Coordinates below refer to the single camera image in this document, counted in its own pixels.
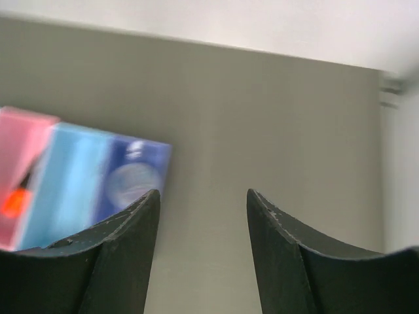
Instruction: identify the orange highlighter marker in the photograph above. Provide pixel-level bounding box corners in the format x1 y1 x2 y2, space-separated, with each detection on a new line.
1 173 33 218

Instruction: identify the pink drawer box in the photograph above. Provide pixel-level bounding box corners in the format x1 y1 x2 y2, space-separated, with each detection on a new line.
1 107 60 251

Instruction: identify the purple drawer box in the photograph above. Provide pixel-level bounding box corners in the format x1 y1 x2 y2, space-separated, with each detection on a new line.
92 135 172 224

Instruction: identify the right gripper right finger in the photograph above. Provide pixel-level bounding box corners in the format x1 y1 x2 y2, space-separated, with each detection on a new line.
246 189 418 313

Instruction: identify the clear round clip container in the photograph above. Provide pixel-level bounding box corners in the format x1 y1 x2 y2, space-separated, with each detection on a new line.
105 163 160 209

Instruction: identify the teal blue drawer box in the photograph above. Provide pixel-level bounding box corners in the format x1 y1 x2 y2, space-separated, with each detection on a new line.
16 122 112 250

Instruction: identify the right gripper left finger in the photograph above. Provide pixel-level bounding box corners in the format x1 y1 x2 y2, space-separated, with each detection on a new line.
1 190 160 313

